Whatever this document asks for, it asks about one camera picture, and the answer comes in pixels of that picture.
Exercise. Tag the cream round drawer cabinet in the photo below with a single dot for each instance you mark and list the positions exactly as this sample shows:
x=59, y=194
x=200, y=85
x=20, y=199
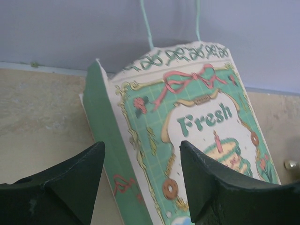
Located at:
x=291, y=165

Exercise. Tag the green cake paper bag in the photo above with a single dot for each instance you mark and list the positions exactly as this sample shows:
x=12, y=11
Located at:
x=189, y=92

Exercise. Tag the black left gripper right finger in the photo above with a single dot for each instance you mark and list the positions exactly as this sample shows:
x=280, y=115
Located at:
x=219, y=195

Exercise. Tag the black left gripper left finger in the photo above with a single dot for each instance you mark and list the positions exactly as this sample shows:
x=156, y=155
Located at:
x=63, y=194

